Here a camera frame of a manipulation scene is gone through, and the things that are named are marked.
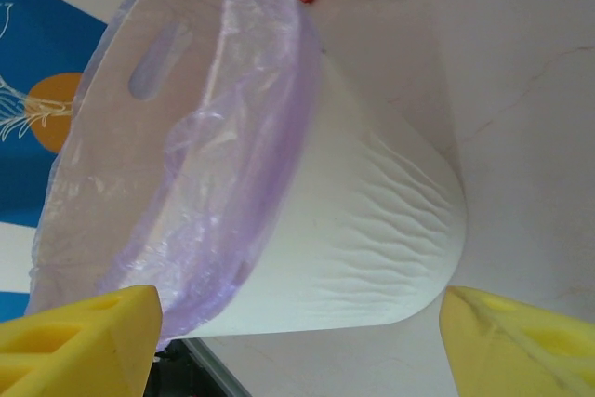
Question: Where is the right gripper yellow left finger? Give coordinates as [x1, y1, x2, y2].
[0, 285, 164, 397]

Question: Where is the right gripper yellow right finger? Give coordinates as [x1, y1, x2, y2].
[438, 285, 595, 397]

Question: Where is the white plastic bin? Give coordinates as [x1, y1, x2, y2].
[27, 0, 469, 340]

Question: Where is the purple plastic bin liner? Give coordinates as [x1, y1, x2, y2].
[25, 0, 324, 351]

